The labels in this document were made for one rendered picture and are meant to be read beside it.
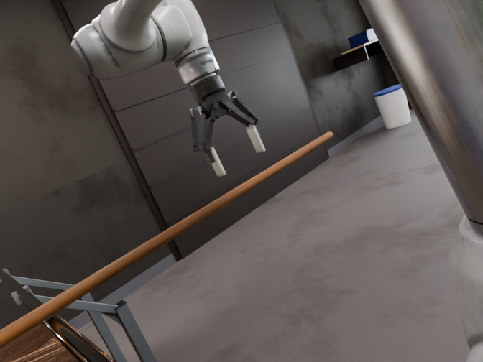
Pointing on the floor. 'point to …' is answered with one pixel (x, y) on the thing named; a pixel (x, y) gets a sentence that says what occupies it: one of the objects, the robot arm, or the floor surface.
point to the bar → (75, 348)
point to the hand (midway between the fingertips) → (240, 159)
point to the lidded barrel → (393, 106)
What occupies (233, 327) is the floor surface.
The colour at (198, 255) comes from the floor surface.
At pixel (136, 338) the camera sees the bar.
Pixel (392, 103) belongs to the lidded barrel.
